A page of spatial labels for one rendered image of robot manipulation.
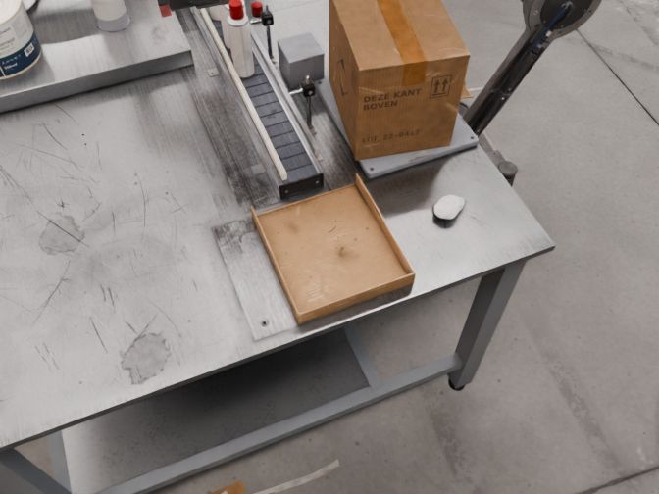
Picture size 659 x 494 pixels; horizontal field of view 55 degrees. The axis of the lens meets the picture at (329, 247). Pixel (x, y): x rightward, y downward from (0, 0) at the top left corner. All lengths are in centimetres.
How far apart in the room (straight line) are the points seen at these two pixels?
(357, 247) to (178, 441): 81
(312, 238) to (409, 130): 34
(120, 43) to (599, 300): 180
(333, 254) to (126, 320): 45
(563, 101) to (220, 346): 225
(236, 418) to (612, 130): 205
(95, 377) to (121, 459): 62
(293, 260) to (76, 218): 51
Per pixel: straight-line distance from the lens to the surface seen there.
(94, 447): 193
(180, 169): 157
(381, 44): 140
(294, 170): 146
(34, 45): 190
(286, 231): 141
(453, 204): 144
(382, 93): 139
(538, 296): 240
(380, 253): 137
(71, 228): 153
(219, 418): 188
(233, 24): 161
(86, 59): 187
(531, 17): 202
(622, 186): 285
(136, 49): 186
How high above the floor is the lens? 196
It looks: 55 degrees down
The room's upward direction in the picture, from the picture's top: straight up
